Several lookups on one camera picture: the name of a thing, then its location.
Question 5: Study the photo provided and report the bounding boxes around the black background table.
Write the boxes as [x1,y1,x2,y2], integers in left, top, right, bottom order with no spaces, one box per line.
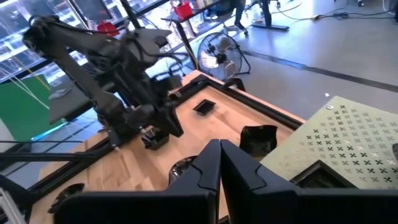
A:
[160,0,225,72]

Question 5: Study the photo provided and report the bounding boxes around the dark grey desk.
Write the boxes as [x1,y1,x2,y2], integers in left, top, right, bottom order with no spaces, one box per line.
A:
[48,82,95,125]

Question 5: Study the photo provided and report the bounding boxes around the small black clamp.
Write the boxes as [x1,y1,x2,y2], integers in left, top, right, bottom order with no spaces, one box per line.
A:
[222,77,247,93]

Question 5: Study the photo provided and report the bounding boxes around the glossy round black mini plate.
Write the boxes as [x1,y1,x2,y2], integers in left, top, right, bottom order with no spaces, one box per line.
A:
[169,155,197,185]

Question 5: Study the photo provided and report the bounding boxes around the black aluminium table frame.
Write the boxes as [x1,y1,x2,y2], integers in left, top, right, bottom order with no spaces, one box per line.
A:
[0,73,306,224]

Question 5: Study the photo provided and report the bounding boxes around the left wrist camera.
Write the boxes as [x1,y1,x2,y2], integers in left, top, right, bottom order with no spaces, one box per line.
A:
[133,27,174,52]

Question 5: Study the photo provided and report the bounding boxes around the red plastic bin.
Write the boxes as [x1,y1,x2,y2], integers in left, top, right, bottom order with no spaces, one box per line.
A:
[173,1,194,20]
[96,21,120,37]

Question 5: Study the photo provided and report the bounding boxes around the green panel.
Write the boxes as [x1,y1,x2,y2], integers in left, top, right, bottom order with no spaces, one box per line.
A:
[0,74,65,142]

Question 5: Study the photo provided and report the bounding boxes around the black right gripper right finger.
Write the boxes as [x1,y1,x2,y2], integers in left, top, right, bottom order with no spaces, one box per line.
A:
[220,139,398,224]

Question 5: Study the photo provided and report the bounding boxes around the person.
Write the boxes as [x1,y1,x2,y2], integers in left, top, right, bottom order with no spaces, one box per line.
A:
[232,0,250,31]

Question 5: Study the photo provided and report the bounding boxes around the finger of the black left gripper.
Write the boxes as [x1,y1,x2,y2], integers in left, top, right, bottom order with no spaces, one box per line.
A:
[132,107,158,129]
[157,101,184,138]

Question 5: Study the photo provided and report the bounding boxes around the small square black mini plate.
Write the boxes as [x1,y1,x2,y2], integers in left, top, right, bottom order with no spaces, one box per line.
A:
[290,160,358,189]

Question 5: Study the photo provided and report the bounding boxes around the green perforated metal riser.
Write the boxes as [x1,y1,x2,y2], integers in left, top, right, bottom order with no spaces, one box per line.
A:
[260,95,398,190]

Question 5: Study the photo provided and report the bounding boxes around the flower shaped black mini plate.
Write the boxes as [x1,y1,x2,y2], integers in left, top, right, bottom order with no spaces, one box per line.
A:
[239,124,279,158]

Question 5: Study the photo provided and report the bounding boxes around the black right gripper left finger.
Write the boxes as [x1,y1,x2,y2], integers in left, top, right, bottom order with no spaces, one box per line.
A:
[53,139,222,224]

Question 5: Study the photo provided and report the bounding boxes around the black stand base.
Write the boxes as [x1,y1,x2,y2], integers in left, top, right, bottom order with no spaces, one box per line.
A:
[251,0,290,32]

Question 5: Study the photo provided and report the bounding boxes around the floor cables with power strip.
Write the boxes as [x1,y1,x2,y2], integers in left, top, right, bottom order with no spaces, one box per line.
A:
[273,1,398,22]

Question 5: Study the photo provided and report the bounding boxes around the large square black mini plate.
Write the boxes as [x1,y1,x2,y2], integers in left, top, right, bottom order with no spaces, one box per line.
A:
[47,183,85,215]

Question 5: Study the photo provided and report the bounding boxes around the black metal floor fan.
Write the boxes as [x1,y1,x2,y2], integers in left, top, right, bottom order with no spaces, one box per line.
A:
[197,31,251,82]

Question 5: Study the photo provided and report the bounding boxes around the wavy rim square black plate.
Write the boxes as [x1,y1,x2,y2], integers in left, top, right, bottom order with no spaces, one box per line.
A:
[192,99,216,116]

